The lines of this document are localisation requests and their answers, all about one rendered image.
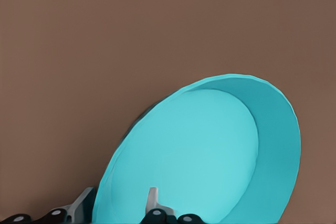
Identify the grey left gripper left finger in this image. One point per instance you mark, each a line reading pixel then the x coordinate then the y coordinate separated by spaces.
pixel 76 208

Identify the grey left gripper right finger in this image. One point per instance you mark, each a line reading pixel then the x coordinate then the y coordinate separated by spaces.
pixel 155 208

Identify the blue plate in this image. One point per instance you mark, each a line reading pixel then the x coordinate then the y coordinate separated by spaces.
pixel 199 145

